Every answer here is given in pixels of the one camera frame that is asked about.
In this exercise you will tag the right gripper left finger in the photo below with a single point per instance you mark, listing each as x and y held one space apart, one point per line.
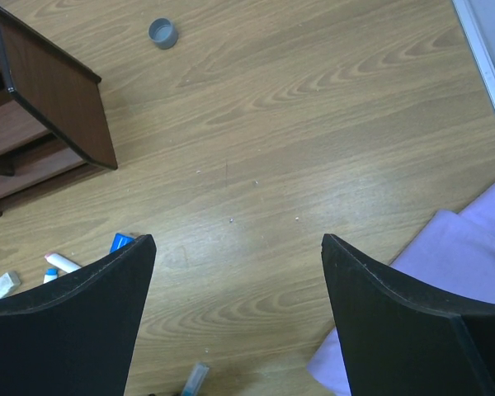
76 335

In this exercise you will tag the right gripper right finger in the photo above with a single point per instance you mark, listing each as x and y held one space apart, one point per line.
401 336

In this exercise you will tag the clear blue pen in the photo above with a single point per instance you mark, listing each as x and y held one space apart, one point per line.
195 379

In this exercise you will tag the white blue marker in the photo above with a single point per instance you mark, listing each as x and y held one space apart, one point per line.
51 274

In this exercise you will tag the white pink marker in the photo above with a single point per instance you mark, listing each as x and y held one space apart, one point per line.
61 262

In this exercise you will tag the white eraser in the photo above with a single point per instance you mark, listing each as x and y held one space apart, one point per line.
9 282

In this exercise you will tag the blue grey glue stick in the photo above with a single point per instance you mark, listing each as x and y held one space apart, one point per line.
119 241

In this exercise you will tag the purple cloth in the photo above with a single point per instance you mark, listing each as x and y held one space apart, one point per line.
456 251

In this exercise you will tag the brown wooden desk organizer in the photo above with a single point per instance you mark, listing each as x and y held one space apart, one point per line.
53 127

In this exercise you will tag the grey round cap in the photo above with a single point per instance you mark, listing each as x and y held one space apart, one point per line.
163 33

